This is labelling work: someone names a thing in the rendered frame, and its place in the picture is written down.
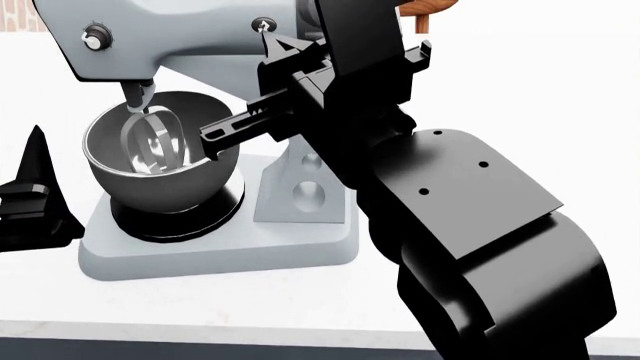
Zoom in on black bowl clamping plate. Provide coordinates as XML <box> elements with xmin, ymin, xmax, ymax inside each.
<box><xmin>109</xmin><ymin>182</ymin><xmax>247</xmax><ymax>243</ymax></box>

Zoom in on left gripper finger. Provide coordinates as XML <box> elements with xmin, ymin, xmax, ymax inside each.
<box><xmin>14</xmin><ymin>124</ymin><xmax>86</xmax><ymax>246</ymax></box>

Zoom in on black head lock lever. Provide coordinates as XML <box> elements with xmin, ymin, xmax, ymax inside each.
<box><xmin>251</xmin><ymin>16</ymin><xmax>278</xmax><ymax>36</ymax></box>

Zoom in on metal flat beater attachment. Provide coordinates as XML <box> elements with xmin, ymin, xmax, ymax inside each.
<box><xmin>121</xmin><ymin>103</ymin><xmax>190</xmax><ymax>175</ymax></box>

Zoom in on grey stand mixer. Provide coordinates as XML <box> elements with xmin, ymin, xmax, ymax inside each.
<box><xmin>77</xmin><ymin>136</ymin><xmax>361</xmax><ymax>282</ymax></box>

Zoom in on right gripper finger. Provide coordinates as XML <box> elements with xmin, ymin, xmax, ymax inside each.
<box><xmin>256</xmin><ymin>29</ymin><xmax>329</xmax><ymax>100</ymax></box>

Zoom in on black speed control knob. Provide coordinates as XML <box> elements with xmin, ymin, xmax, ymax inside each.
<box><xmin>79</xmin><ymin>22</ymin><xmax>113</xmax><ymax>52</ymax></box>

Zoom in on black gripper camera mount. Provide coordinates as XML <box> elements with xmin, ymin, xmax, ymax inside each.
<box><xmin>313</xmin><ymin>0</ymin><xmax>417</xmax><ymax>107</ymax></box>

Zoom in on steel mixing bowl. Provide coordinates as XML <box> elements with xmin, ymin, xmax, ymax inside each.
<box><xmin>82</xmin><ymin>90</ymin><xmax>242</xmax><ymax>216</ymax></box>

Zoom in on brown wooden chair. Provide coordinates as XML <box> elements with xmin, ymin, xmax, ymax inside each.
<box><xmin>399</xmin><ymin>0</ymin><xmax>459</xmax><ymax>36</ymax></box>

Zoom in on grey stand mixer head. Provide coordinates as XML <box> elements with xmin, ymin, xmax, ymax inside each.
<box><xmin>32</xmin><ymin>0</ymin><xmax>331</xmax><ymax>114</ymax></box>

